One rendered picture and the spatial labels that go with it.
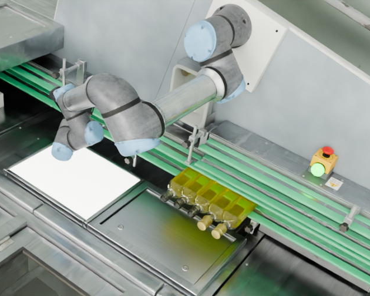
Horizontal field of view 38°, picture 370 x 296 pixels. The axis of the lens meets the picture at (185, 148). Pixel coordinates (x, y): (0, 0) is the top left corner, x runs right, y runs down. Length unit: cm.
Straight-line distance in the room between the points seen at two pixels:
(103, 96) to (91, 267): 64
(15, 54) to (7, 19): 25
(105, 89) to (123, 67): 85
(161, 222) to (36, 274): 47
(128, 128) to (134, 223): 59
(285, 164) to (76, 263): 79
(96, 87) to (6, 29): 101
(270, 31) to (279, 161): 45
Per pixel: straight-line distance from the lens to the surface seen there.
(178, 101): 156
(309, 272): 201
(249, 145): 195
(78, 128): 182
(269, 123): 198
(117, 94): 143
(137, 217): 198
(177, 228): 196
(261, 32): 185
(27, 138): 238
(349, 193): 189
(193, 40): 172
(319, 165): 186
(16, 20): 251
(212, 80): 168
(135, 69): 225
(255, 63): 189
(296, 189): 185
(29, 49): 236
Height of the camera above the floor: 237
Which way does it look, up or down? 46 degrees down
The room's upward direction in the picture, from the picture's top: 126 degrees counter-clockwise
